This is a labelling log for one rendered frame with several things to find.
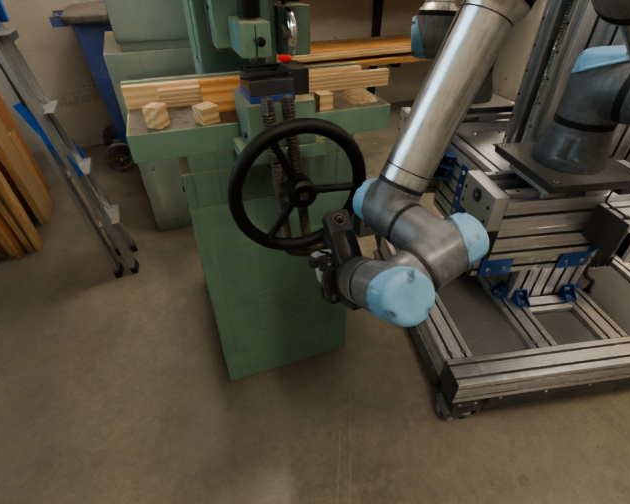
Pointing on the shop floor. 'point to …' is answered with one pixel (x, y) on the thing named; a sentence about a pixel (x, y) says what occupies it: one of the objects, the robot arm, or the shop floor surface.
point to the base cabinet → (266, 288)
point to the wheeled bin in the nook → (80, 15)
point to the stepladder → (52, 133)
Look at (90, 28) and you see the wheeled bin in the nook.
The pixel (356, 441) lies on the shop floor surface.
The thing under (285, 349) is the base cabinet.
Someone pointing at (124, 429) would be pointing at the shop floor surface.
